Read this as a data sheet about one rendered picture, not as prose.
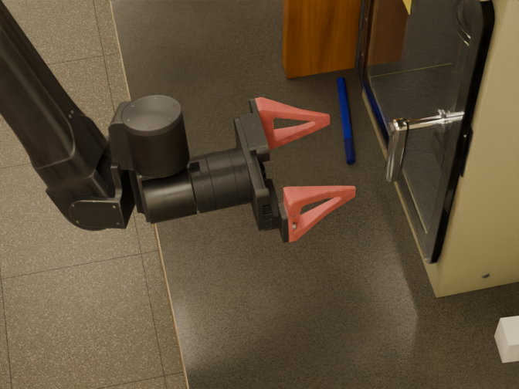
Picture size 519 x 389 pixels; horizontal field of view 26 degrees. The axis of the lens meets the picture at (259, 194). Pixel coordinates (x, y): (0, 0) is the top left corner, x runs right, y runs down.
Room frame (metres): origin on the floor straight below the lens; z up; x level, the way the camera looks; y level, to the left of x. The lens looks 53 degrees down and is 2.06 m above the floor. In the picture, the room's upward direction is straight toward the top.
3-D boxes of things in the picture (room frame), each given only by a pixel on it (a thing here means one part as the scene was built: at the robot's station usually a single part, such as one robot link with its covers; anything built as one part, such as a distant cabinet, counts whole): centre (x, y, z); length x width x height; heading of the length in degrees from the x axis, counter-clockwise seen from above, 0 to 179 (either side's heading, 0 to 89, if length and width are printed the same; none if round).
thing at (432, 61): (0.83, -0.16, 1.19); 0.30 x 0.01 x 0.40; 12
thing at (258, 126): (0.73, -0.03, 1.16); 0.09 x 0.07 x 0.07; 103
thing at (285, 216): (0.67, -0.05, 1.16); 0.09 x 0.07 x 0.07; 103
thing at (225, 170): (0.68, 0.03, 1.16); 0.10 x 0.07 x 0.07; 13
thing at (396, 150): (0.72, -0.16, 1.17); 0.05 x 0.03 x 0.10; 102
